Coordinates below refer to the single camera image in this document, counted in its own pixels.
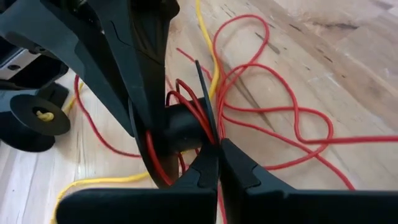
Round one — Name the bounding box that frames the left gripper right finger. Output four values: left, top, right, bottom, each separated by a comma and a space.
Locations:
219, 138, 398, 224

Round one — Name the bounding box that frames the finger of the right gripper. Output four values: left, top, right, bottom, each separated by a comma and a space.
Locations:
89, 0, 180, 126
0, 0, 135, 137

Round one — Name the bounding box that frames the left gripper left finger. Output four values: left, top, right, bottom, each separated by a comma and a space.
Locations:
55, 143, 220, 224

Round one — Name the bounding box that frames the yellow wire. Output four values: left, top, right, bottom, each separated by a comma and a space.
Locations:
49, 0, 221, 224

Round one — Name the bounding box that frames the red wire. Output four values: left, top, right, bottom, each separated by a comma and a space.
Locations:
73, 14, 398, 224

